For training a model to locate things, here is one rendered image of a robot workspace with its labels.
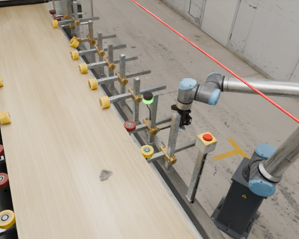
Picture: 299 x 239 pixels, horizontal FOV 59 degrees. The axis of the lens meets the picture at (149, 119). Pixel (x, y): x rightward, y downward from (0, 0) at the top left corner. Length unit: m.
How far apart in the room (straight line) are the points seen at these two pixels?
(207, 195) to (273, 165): 1.06
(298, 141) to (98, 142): 1.10
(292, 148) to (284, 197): 1.34
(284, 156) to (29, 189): 1.35
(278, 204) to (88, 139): 1.85
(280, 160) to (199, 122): 1.77
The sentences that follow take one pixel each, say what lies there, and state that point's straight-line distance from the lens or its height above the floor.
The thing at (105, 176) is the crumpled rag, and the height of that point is 0.91.
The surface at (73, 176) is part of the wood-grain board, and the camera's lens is 1.52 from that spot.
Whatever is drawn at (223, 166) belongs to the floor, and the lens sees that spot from 2.86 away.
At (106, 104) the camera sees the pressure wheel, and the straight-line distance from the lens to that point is 1.87.
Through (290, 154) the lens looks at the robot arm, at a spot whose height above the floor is 1.08.
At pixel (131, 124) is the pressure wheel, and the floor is 0.90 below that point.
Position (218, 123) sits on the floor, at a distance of 3.33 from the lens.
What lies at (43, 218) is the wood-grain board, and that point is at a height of 0.90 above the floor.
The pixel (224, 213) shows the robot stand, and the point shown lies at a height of 0.17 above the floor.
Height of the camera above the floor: 2.09
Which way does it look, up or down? 41 degrees down
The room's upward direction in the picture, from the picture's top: 5 degrees clockwise
